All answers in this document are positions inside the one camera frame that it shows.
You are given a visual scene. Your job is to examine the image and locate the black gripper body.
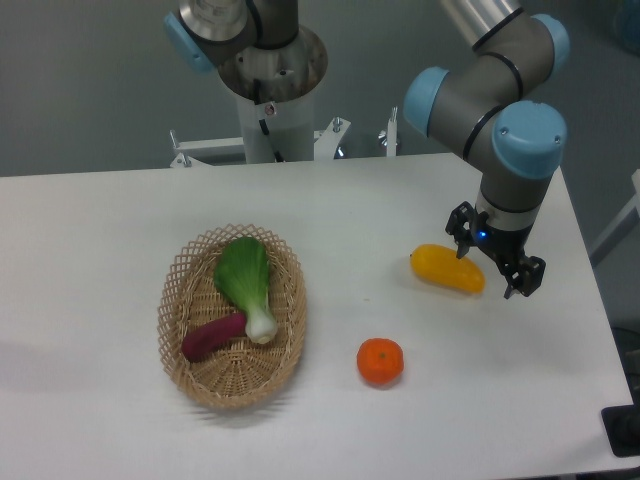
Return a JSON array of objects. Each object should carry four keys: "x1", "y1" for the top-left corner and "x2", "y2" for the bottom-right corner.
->
[{"x1": 470, "y1": 209, "x2": 534, "y2": 266}]

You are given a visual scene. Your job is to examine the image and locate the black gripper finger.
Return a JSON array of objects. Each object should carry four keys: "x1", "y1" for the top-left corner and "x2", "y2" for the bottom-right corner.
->
[
  {"x1": 502, "y1": 255, "x2": 545, "y2": 299},
  {"x1": 445, "y1": 201, "x2": 488, "y2": 258}
]

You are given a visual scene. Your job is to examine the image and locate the purple sweet potato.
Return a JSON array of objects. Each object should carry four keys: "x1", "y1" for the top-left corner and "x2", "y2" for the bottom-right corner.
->
[{"x1": 181, "y1": 312, "x2": 247, "y2": 362}]

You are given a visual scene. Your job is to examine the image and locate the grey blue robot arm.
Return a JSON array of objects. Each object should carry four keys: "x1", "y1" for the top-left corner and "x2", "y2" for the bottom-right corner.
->
[{"x1": 164, "y1": 1, "x2": 570, "y2": 296}]

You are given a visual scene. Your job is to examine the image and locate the woven wicker basket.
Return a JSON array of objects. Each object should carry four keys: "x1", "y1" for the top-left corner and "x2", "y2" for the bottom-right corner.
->
[{"x1": 158, "y1": 225, "x2": 306, "y2": 410}]

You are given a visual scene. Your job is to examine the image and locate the yellow mango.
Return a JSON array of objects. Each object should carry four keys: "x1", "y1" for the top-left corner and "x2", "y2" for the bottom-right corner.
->
[{"x1": 410, "y1": 244, "x2": 485, "y2": 294}]

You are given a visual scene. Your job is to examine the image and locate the orange tangerine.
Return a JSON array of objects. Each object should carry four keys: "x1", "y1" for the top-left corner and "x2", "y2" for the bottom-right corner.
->
[{"x1": 356, "y1": 338, "x2": 404, "y2": 385}]

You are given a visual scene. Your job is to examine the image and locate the black device at table edge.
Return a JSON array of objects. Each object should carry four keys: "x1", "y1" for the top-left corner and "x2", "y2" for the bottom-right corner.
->
[{"x1": 601, "y1": 405, "x2": 639, "y2": 458}]

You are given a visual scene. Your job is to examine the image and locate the green bok choy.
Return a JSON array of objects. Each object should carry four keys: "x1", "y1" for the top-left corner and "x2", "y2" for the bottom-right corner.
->
[{"x1": 214, "y1": 237, "x2": 278, "y2": 345}]

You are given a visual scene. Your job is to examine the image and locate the white bracket with knob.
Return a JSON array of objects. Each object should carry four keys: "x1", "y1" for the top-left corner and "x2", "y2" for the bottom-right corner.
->
[{"x1": 377, "y1": 106, "x2": 401, "y2": 157}]

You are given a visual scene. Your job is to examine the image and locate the white frame leg right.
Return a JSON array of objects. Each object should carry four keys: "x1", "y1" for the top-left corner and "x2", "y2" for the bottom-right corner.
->
[{"x1": 589, "y1": 170, "x2": 639, "y2": 267}]

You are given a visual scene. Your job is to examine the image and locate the white metal base frame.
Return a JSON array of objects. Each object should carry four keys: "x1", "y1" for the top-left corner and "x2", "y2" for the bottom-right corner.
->
[{"x1": 169, "y1": 117, "x2": 351, "y2": 168}]

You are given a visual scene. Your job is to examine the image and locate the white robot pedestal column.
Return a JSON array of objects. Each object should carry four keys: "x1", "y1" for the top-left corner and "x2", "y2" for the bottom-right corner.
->
[{"x1": 235, "y1": 93, "x2": 314, "y2": 164}]

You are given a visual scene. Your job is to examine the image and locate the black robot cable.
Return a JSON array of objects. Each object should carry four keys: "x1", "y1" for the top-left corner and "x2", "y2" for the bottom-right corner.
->
[{"x1": 253, "y1": 78, "x2": 286, "y2": 163}]

